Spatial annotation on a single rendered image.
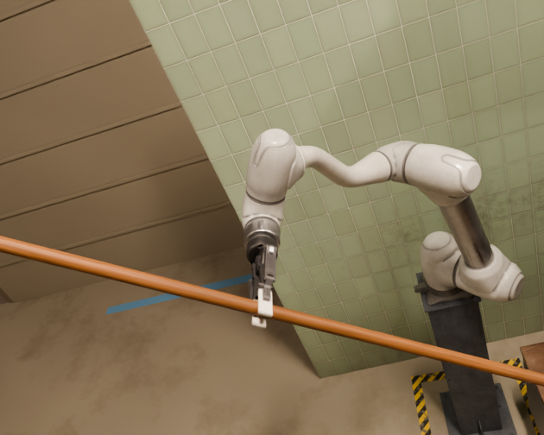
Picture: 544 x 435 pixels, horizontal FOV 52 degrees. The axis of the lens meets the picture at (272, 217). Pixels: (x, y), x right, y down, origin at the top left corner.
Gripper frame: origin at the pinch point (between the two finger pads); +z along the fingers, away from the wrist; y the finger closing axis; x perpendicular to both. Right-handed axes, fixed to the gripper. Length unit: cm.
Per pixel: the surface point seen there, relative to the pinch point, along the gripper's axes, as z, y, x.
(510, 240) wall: -121, 38, -142
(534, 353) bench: -68, 57, -146
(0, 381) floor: -185, 340, 94
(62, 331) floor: -223, 312, 61
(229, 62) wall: -123, 1, 13
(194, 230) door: -268, 207, -18
